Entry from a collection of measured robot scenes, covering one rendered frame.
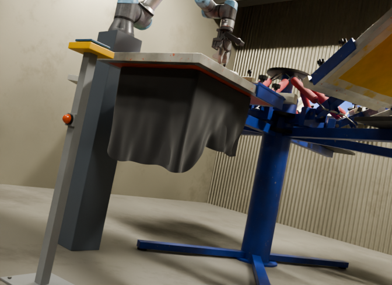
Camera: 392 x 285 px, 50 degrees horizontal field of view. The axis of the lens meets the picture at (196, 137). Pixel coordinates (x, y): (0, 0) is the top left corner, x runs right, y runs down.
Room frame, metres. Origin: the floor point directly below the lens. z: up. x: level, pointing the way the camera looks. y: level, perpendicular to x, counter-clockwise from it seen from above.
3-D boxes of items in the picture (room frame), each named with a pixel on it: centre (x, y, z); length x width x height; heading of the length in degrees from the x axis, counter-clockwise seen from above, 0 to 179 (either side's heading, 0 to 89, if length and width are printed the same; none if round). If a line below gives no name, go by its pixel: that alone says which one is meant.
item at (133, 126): (1.80, 0.22, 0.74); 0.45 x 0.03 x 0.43; 55
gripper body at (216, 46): (2.23, -0.04, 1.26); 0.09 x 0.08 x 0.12; 54
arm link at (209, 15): (2.25, 0.05, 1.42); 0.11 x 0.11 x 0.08; 66
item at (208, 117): (1.88, -0.08, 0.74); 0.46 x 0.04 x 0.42; 145
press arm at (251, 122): (2.40, -0.20, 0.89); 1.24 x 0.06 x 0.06; 145
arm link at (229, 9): (2.23, -0.04, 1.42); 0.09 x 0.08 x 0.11; 66
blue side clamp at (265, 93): (2.08, -0.31, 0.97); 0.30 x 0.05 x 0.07; 145
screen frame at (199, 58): (2.04, 0.05, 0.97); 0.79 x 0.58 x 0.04; 145
